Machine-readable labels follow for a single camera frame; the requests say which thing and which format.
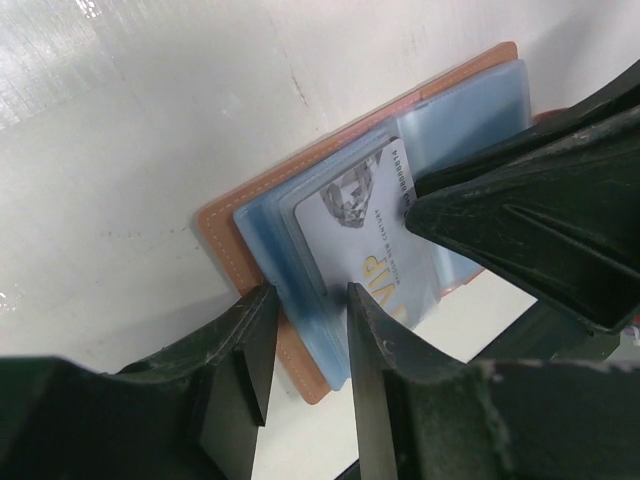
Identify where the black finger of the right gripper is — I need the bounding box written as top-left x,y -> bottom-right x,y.
532,61 -> 639,138
406,107 -> 639,333

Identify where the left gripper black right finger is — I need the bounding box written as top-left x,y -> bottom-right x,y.
347,282 -> 464,479

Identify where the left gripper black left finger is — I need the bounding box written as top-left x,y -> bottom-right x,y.
119,283 -> 279,427

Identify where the brown leather card holder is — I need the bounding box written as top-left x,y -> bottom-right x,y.
195,40 -> 576,406

